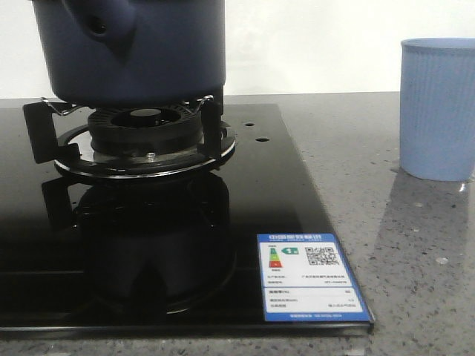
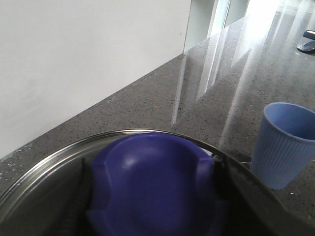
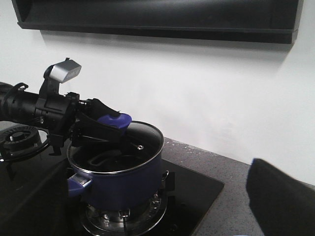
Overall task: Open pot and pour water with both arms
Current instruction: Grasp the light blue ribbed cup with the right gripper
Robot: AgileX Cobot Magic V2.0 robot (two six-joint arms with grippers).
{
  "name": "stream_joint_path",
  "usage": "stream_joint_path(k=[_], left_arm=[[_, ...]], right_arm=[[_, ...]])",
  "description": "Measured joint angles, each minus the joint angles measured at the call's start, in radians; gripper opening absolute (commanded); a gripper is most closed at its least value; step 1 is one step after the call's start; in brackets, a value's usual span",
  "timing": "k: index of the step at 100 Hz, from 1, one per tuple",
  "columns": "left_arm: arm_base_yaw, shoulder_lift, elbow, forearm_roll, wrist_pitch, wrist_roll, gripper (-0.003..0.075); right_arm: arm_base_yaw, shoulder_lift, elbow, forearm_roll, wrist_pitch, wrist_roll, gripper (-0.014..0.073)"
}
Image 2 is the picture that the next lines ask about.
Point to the black object on counter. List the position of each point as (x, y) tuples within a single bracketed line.
[(309, 46)]

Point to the light blue ribbed cup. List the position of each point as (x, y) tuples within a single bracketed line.
[(285, 144)]

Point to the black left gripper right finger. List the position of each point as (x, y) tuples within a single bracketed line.
[(251, 209)]

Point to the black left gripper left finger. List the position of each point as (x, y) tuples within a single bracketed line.
[(74, 221)]

